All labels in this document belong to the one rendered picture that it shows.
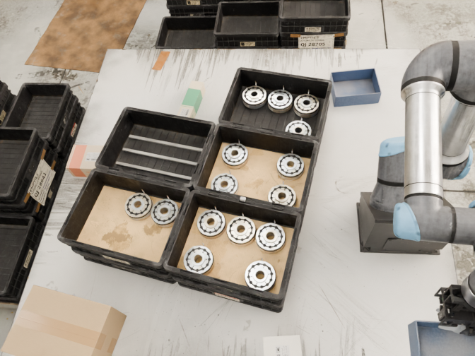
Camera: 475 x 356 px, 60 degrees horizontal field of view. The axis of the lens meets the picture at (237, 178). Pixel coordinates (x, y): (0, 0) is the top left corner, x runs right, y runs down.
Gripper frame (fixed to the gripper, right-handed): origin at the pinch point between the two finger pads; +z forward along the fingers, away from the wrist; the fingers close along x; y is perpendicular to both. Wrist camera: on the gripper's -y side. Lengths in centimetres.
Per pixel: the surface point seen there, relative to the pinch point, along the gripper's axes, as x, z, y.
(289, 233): -35, 25, 42
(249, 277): -17, 24, 54
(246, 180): -55, 22, 59
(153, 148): -67, 21, 99
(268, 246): -28, 23, 48
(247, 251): -27, 26, 56
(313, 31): -178, 42, 36
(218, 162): -62, 21, 71
